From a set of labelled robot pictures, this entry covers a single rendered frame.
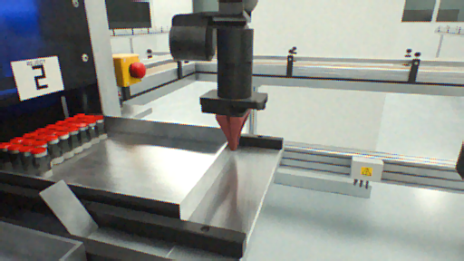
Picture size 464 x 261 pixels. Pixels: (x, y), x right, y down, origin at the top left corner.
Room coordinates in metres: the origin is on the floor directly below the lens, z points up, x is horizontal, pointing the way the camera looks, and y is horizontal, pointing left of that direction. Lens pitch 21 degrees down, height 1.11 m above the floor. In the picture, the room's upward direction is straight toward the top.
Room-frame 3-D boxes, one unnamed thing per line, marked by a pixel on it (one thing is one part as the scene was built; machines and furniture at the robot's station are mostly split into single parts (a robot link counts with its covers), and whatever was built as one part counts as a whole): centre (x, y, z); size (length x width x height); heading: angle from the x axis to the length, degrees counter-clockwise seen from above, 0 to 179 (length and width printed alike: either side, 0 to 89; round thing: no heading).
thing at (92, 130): (0.49, 0.29, 0.90); 0.18 x 0.02 x 0.05; 163
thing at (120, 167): (0.46, 0.18, 0.90); 0.34 x 0.26 x 0.04; 73
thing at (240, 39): (0.47, 0.00, 1.08); 0.07 x 0.06 x 0.07; 78
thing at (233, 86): (0.47, -0.01, 1.01); 0.10 x 0.07 x 0.07; 72
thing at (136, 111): (0.77, 0.31, 0.87); 0.14 x 0.13 x 0.02; 73
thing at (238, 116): (0.48, 0.01, 0.94); 0.07 x 0.07 x 0.09; 72
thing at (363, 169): (1.15, -0.59, 0.50); 0.12 x 0.05 x 0.09; 73
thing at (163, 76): (1.06, 0.33, 0.92); 0.69 x 0.16 x 0.16; 163
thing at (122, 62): (0.75, 0.28, 0.99); 0.08 x 0.07 x 0.07; 73
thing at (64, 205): (0.26, 0.13, 0.91); 0.14 x 0.03 x 0.06; 72
